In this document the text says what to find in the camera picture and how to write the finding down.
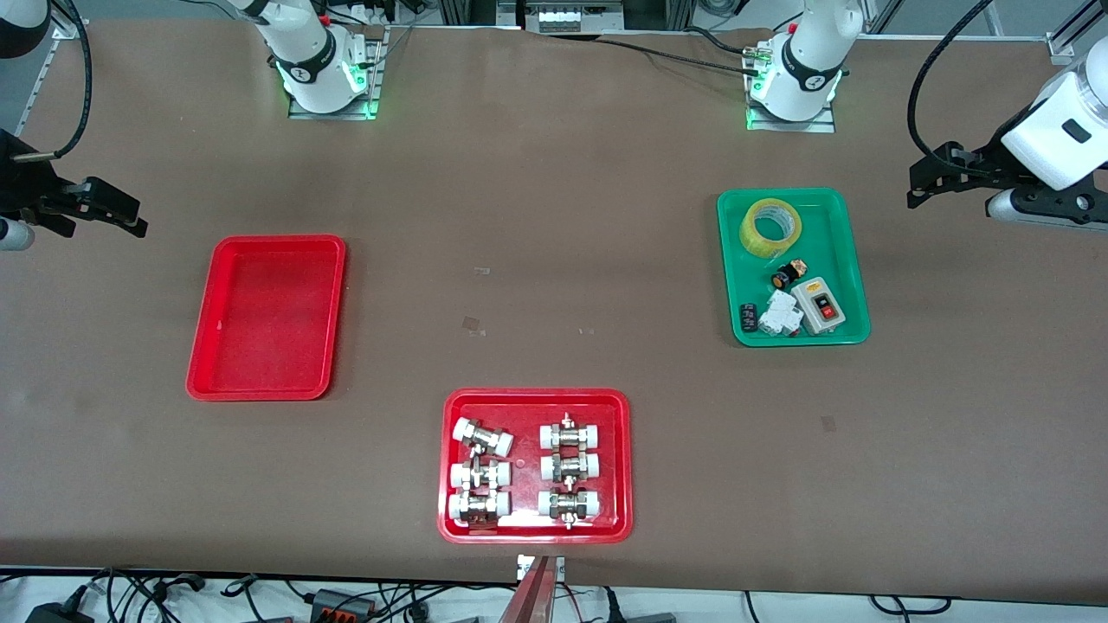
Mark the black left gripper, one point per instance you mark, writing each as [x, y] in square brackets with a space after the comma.
[989, 163]

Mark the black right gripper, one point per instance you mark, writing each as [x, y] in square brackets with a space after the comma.
[19, 186]

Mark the yellow packing tape roll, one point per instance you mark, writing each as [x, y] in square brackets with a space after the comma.
[769, 228]

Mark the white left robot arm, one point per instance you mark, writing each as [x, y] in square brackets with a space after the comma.
[801, 61]

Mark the green plastic tray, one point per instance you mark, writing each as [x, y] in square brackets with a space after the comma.
[822, 225]

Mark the red plastic tray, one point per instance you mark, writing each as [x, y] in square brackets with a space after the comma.
[528, 467]
[268, 320]

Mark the black round knob component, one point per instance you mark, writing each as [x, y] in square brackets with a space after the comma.
[784, 276]

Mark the white circuit breaker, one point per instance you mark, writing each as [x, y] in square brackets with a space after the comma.
[781, 315]

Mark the small black electrical component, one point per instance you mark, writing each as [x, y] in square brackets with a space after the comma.
[749, 317]

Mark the grey power strip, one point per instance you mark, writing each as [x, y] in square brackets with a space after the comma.
[571, 16]

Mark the black power adapter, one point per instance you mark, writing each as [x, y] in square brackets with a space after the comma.
[56, 613]

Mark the brass fitting with white caps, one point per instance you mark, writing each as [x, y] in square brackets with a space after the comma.
[483, 438]
[570, 433]
[479, 507]
[569, 505]
[480, 474]
[570, 467]

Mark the black connector box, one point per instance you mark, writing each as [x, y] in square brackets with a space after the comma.
[342, 604]

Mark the small white label plate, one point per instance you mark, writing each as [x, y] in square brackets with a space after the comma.
[522, 567]

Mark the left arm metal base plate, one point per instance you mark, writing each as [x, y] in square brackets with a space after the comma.
[822, 123]

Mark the aluminium frame profile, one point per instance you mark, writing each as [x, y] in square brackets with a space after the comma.
[52, 61]
[1073, 35]

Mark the grey push button switch box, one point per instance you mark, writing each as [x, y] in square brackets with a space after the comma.
[818, 305]

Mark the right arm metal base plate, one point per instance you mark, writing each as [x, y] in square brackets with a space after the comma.
[374, 78]

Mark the aluminium profile post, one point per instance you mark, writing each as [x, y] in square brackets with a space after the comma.
[530, 597]

